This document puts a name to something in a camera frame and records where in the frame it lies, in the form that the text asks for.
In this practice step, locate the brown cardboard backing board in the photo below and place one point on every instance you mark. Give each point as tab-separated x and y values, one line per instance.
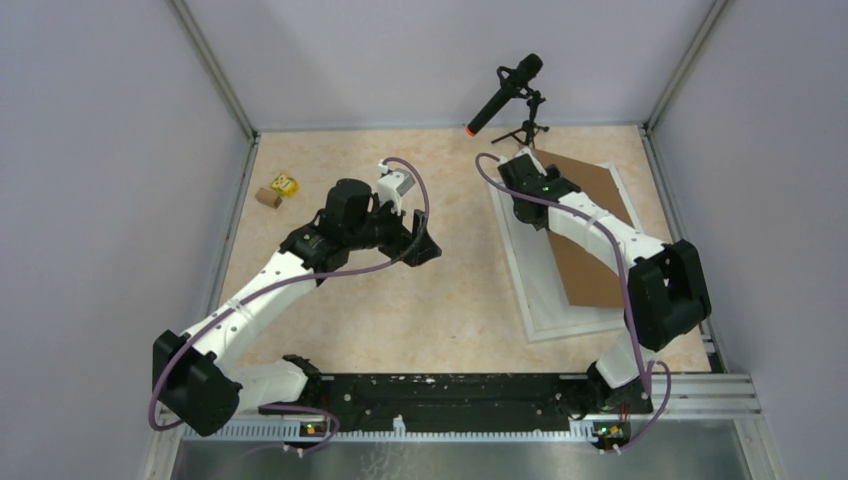
587	281

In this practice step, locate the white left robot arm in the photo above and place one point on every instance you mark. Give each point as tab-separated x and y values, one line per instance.
196	374

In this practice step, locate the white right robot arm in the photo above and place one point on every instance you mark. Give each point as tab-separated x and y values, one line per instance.
663	287

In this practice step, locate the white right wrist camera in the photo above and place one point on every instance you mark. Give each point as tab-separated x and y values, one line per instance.
526	151

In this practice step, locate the sunset landscape photo print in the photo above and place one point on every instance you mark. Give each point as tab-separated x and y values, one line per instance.
543	285

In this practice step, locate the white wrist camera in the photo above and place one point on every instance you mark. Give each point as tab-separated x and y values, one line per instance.
392	185
526	151

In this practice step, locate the white toothed cable channel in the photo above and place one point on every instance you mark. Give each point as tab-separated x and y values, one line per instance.
260	430

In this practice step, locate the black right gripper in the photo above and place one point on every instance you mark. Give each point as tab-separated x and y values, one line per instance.
552	173

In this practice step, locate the black mini tripod stand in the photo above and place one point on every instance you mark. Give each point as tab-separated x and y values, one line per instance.
526	134

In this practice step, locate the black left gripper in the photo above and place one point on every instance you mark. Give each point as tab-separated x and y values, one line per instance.
412	248

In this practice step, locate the black shotgun microphone orange tip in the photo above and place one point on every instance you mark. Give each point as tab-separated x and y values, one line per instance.
513	84

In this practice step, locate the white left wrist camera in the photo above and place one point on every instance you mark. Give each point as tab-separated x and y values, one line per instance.
392	185

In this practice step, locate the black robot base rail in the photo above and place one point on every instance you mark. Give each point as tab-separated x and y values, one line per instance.
468	402

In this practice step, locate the white picture frame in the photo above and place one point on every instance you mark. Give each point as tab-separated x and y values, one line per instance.
523	291

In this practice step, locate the yellow toy cube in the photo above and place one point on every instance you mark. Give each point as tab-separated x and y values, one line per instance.
284	185

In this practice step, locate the small brown cardboard block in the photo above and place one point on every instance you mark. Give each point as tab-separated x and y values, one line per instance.
268	197

